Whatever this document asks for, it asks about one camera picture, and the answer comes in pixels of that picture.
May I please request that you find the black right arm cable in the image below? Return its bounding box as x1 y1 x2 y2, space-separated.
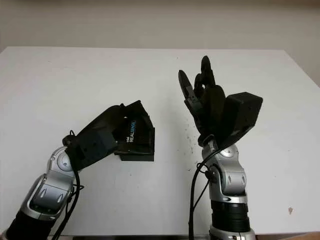
187 139 219 238

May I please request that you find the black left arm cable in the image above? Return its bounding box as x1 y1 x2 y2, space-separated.
49 129 86 240

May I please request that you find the black camera box base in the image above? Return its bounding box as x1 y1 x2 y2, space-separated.
114 127 156 162

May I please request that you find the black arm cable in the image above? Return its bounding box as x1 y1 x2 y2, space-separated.
187 139 219 238
49 129 86 240

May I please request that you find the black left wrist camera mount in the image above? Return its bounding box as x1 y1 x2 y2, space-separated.
66 131 119 173

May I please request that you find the black RealSense box lid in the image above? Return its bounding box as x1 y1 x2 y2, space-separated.
113 115 154 154

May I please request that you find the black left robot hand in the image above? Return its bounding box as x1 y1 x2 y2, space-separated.
74 99 156 156

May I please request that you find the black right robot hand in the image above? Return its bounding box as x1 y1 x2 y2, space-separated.
177 55 228 148

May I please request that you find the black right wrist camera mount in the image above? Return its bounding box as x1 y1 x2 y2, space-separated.
217 91 264 151

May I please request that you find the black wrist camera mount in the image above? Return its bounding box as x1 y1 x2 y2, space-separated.
217 91 264 151
66 131 119 173

